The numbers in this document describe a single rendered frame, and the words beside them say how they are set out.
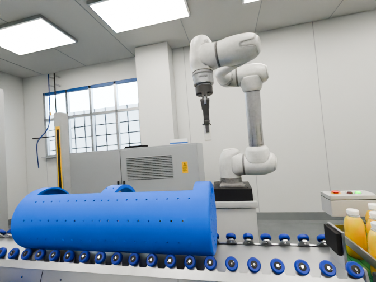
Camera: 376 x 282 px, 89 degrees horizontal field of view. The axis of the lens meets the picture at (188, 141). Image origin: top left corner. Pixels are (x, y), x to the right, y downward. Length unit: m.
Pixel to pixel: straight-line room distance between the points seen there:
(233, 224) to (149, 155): 1.53
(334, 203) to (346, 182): 2.94
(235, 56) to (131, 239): 0.80
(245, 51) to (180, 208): 0.64
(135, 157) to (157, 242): 1.96
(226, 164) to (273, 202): 2.51
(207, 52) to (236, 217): 1.04
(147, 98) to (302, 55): 2.86
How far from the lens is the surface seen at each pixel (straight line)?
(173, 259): 0.84
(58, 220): 1.00
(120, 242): 0.86
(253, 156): 1.36
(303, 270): 0.83
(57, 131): 1.60
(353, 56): 4.39
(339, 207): 1.20
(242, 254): 0.93
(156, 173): 2.55
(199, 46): 0.87
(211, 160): 3.65
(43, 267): 1.16
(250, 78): 1.34
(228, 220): 1.42
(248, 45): 0.83
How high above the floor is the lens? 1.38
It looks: 2 degrees up
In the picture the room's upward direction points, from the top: 4 degrees counter-clockwise
